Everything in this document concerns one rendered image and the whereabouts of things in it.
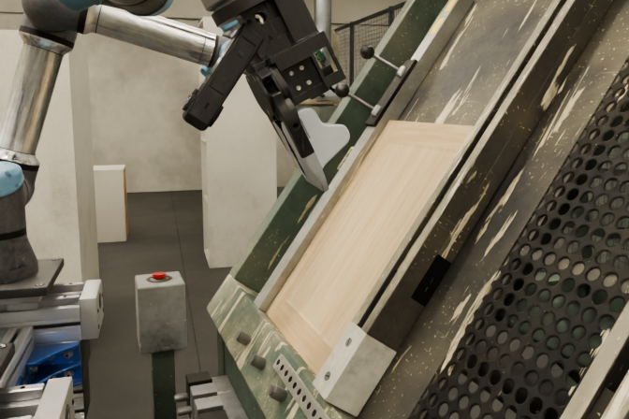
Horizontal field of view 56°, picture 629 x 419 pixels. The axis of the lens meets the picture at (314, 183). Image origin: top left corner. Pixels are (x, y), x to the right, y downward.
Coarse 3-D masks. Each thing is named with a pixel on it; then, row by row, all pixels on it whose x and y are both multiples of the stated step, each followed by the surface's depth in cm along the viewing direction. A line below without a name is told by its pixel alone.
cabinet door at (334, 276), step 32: (416, 128) 133; (448, 128) 121; (384, 160) 137; (416, 160) 125; (448, 160) 115; (352, 192) 141; (384, 192) 129; (416, 192) 118; (352, 224) 132; (384, 224) 121; (320, 256) 136; (352, 256) 124; (384, 256) 114; (288, 288) 139; (320, 288) 127; (352, 288) 117; (288, 320) 130; (320, 320) 120; (320, 352) 113
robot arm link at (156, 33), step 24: (24, 0) 119; (48, 0) 117; (48, 24) 120; (72, 24) 119; (96, 24) 121; (120, 24) 121; (144, 24) 123; (168, 24) 125; (168, 48) 126; (192, 48) 127; (216, 48) 129
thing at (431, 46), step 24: (456, 0) 149; (456, 24) 150; (432, 48) 148; (408, 96) 148; (384, 120) 146; (360, 144) 147; (336, 192) 144; (312, 216) 146; (288, 264) 142; (264, 288) 145
